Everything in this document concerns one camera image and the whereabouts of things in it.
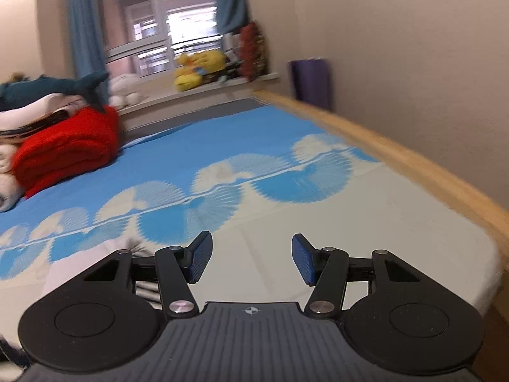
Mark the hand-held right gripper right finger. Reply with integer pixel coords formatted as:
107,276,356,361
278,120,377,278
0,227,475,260
291,233,418,320

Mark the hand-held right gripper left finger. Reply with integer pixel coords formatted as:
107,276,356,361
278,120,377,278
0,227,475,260
83,230,214,321

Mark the striped sweater with white vest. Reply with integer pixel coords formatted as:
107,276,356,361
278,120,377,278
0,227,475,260
40,238,164,312

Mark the blue white patterned bedsheet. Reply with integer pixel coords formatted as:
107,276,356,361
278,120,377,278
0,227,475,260
0,97,502,327

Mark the window sill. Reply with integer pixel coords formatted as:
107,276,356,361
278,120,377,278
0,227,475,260
115,72,282,117

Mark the red folded blanket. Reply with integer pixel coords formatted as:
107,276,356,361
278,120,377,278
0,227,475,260
10,104,122,200

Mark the white plush toy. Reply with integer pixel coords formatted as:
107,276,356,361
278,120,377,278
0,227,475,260
107,73,144,109

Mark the yellow plush toy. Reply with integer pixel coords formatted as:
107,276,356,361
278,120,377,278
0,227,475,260
174,53,205,93
198,49,228,77

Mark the white folded quilt navy trim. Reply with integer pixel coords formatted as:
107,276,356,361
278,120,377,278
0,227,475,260
0,99,89,141

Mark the red patterned cushion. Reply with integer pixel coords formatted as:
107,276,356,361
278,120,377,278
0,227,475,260
238,21,272,83

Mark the teal shark plush toy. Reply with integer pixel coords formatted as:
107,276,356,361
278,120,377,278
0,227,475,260
0,70,111,115

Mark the window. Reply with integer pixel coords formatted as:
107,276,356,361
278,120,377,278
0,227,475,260
94,0,224,77

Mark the blue fabric chair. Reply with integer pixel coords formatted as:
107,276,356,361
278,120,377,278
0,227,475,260
212,0,252,35

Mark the blue curtain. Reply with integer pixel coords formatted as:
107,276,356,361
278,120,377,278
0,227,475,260
65,0,109,81

